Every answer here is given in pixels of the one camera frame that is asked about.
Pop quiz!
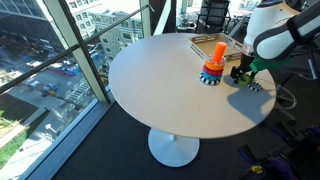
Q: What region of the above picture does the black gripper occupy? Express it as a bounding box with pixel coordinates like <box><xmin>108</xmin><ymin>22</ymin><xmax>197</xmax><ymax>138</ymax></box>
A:
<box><xmin>230</xmin><ymin>54</ymin><xmax>256</xmax><ymax>84</ymax></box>

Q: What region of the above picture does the black metal rack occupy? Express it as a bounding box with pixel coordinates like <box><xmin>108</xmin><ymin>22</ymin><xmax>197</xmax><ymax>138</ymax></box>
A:
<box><xmin>195</xmin><ymin>0</ymin><xmax>231</xmax><ymax>34</ymax></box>

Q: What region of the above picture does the white table pedestal base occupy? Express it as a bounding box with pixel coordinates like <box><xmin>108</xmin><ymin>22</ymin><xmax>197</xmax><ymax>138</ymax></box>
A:
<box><xmin>148</xmin><ymin>128</ymin><xmax>200</xmax><ymax>167</ymax></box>

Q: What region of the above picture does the light green ring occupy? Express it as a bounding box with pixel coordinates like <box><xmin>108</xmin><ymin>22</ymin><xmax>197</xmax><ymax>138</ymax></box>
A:
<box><xmin>237</xmin><ymin>73</ymin><xmax>255</xmax><ymax>87</ymax></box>

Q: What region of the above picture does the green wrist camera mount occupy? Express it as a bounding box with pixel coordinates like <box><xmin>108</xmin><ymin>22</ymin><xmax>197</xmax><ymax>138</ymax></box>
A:
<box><xmin>249</xmin><ymin>57</ymin><xmax>290</xmax><ymax>73</ymax></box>

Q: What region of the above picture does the wooden tray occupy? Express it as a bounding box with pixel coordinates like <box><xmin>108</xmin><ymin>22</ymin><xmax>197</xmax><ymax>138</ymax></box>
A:
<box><xmin>187</xmin><ymin>32</ymin><xmax>252</xmax><ymax>62</ymax></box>

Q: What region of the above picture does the ring stacking stand with rings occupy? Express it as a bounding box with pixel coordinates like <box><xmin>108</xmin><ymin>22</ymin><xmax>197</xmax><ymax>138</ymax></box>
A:
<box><xmin>199</xmin><ymin>42</ymin><xmax>226</xmax><ymax>86</ymax></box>

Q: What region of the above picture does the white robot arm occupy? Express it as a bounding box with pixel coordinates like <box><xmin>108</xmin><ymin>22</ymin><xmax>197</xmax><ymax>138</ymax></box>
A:
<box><xmin>230</xmin><ymin>0</ymin><xmax>320</xmax><ymax>83</ymax></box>

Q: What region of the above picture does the black and white striped ring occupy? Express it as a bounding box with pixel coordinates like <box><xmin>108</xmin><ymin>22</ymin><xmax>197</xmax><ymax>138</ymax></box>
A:
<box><xmin>247</xmin><ymin>81</ymin><xmax>263</xmax><ymax>92</ymax></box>

